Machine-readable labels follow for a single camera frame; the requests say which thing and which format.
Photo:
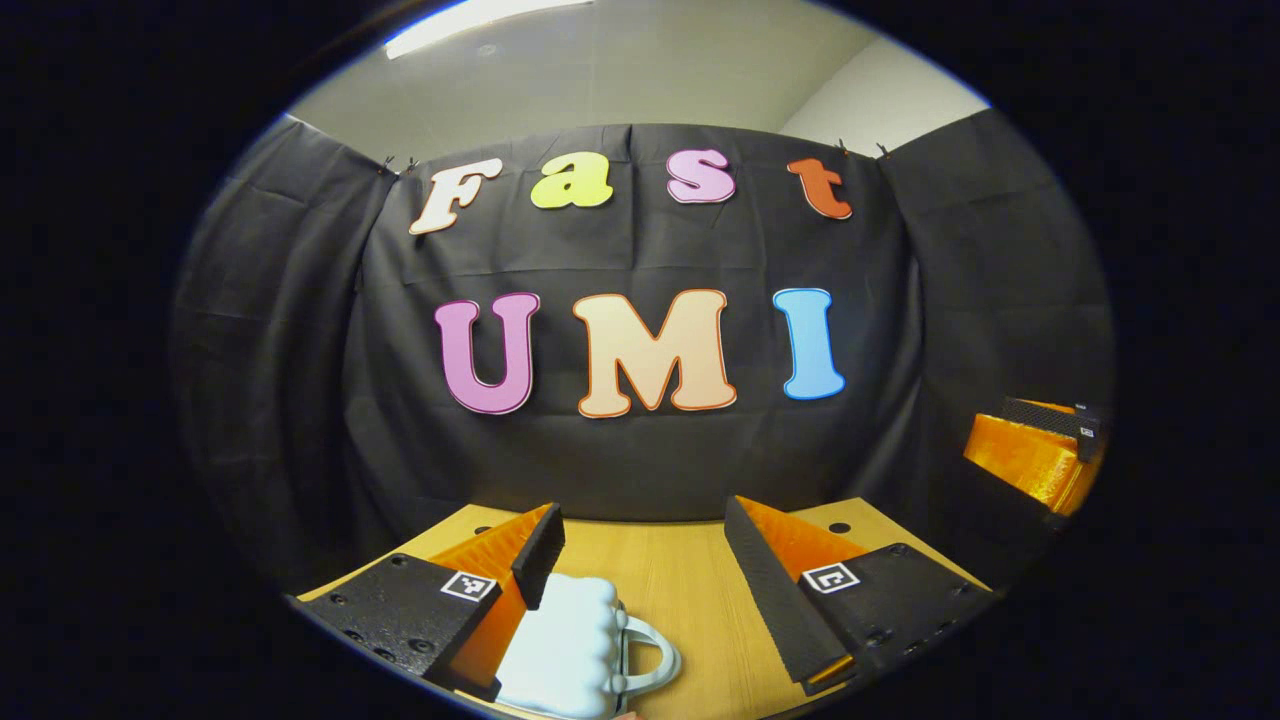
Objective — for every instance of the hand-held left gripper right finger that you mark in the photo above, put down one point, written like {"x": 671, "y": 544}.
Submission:
{"x": 770, "y": 595}

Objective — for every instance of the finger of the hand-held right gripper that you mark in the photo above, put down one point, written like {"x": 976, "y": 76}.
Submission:
{"x": 1030, "y": 465}
{"x": 1050, "y": 417}

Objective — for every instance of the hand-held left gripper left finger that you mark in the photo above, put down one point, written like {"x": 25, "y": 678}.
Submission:
{"x": 540, "y": 560}

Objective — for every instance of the white suitcase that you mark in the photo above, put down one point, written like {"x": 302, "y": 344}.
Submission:
{"x": 560, "y": 640}

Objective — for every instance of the black backdrop cloth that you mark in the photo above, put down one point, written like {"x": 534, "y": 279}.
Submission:
{"x": 640, "y": 250}

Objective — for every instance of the ceiling light panel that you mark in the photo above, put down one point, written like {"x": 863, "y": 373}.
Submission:
{"x": 480, "y": 18}

